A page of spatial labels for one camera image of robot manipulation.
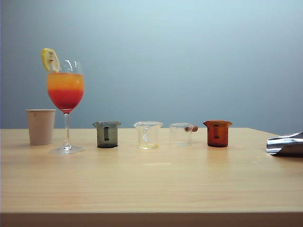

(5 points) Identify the amber glass cup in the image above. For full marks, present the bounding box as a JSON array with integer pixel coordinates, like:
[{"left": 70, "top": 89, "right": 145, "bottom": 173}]
[{"left": 202, "top": 120, "right": 233, "bottom": 148}]

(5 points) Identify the shiny silver metal scoop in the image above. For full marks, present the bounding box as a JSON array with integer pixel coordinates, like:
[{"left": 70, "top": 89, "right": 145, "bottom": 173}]
[{"left": 266, "top": 131, "right": 303, "bottom": 157}]

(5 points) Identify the wine glass with orange-red drink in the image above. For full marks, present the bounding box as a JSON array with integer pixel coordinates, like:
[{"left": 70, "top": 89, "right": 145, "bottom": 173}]
[{"left": 46, "top": 59, "right": 85, "bottom": 156}]

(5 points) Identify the beige paper cup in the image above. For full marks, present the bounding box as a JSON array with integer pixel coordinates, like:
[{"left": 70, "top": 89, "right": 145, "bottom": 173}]
[{"left": 25, "top": 109, "right": 57, "bottom": 146}]

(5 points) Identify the smoked grey glass cup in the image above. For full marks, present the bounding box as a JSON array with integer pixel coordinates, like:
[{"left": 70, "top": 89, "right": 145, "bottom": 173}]
[{"left": 92, "top": 121, "right": 122, "bottom": 149}]

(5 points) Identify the clear glass cup, wooden handle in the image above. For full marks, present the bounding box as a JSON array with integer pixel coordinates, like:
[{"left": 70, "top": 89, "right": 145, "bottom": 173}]
[{"left": 169, "top": 122, "right": 199, "bottom": 147}]

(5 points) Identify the yellow lemon slice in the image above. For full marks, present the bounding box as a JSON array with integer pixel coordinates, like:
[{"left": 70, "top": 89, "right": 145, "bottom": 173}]
[{"left": 41, "top": 48, "right": 61, "bottom": 73}]

